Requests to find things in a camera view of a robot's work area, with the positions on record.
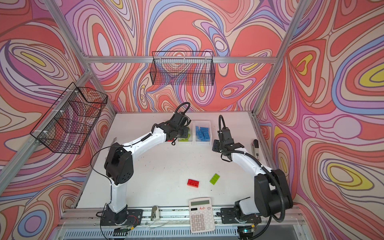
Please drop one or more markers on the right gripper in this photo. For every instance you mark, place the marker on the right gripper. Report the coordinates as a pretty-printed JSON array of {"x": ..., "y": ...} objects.
[{"x": 216, "y": 147}]

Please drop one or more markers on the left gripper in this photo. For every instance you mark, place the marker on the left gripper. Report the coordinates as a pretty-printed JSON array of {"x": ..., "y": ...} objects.
[{"x": 187, "y": 131}]

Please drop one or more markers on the green lego brick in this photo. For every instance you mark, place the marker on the green lego brick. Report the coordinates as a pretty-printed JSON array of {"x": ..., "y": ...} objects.
[
  {"x": 187, "y": 139},
  {"x": 214, "y": 179}
]

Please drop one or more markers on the blue lego brick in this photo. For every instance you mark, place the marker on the blue lego brick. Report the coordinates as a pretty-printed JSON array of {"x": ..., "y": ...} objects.
[
  {"x": 206, "y": 134},
  {"x": 199, "y": 135}
]

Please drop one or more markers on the red lego brick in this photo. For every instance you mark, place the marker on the red lego brick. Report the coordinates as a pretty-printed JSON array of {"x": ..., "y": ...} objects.
[{"x": 193, "y": 183}]

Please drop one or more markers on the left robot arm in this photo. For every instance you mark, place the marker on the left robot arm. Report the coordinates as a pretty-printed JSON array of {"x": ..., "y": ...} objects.
[{"x": 119, "y": 163}]

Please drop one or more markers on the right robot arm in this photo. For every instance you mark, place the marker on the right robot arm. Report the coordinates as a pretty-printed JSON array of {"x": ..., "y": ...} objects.
[{"x": 272, "y": 196}]

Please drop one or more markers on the white calculator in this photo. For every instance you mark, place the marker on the white calculator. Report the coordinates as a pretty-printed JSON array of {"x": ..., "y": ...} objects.
[{"x": 201, "y": 215}]

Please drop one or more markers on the small silver clamp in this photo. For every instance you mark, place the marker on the small silver clamp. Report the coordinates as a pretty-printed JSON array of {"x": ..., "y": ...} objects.
[{"x": 155, "y": 213}]

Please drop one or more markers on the back wire basket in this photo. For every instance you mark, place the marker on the back wire basket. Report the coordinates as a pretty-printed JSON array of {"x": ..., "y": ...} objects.
[{"x": 183, "y": 68}]

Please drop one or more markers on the wire basket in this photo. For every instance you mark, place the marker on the wire basket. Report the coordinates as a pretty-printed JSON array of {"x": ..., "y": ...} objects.
[
  {"x": 183, "y": 68},
  {"x": 66, "y": 127}
]

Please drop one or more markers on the left wire basket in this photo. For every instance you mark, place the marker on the left wire basket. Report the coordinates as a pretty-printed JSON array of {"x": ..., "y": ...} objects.
[{"x": 66, "y": 127}]

